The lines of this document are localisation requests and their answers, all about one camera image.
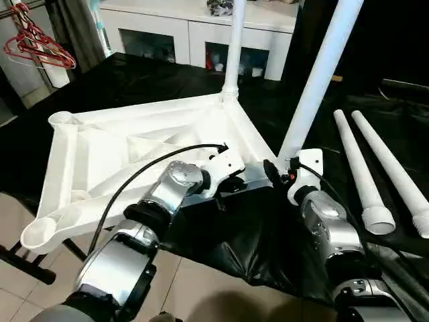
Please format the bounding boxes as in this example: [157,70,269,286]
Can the white plastic table leg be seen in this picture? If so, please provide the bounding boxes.
[220,0,248,105]
[332,109,397,236]
[275,0,365,169]
[350,109,429,240]

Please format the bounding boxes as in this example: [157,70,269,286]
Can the white plastic table top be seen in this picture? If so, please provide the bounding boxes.
[19,92,280,255]

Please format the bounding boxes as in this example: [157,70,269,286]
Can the black work surface mat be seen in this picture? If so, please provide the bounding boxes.
[0,50,429,306]

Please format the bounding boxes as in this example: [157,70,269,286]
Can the dark patterned object on cabinet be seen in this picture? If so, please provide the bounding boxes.
[205,0,233,18]

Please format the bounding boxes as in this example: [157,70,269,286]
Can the white glass door cabinet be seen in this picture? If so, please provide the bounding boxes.
[98,0,300,82]

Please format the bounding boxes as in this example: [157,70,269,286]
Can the grey curtain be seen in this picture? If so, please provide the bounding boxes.
[49,0,109,74]

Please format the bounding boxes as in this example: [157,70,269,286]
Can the red clothes hangers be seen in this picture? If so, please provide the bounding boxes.
[2,4,77,70]

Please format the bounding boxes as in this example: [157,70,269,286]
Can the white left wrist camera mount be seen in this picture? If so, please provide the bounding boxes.
[200,148,246,199]

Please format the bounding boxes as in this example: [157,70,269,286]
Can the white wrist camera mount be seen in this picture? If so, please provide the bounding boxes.
[286,148,325,208]
[200,148,246,199]

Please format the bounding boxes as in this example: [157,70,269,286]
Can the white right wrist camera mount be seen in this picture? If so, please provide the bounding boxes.
[286,148,325,208]

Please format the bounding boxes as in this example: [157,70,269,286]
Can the black left wrist camera cable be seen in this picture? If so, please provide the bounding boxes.
[88,143,229,256]

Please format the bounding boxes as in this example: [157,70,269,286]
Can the black metal frame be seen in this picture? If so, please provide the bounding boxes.
[381,78,429,101]

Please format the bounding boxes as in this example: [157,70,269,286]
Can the metal clothes rail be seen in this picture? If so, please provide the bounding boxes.
[0,2,28,21]

